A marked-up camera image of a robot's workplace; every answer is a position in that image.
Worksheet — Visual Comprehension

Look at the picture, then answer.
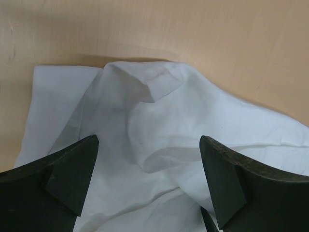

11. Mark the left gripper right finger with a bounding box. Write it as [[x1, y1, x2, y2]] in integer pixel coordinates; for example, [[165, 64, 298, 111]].
[[199, 136, 309, 232]]

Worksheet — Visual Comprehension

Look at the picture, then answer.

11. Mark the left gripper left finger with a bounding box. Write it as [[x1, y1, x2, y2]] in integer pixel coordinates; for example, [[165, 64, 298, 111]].
[[0, 135, 99, 232]]

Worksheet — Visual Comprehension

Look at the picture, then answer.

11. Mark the white long sleeve shirt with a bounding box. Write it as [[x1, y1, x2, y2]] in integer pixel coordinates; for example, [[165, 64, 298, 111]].
[[15, 62, 309, 232]]

